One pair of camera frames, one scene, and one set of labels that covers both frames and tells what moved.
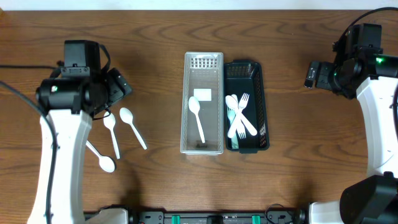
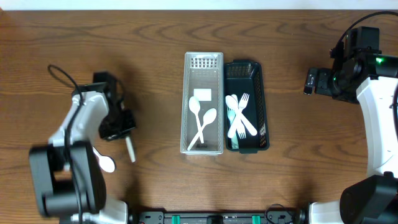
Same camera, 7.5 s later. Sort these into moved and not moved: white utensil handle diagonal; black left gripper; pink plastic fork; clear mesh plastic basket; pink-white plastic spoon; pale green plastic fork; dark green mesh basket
Moved: black left gripper; white utensil handle diagonal
Not moved: pale green plastic fork; pink plastic fork; dark green mesh basket; clear mesh plastic basket; pink-white plastic spoon
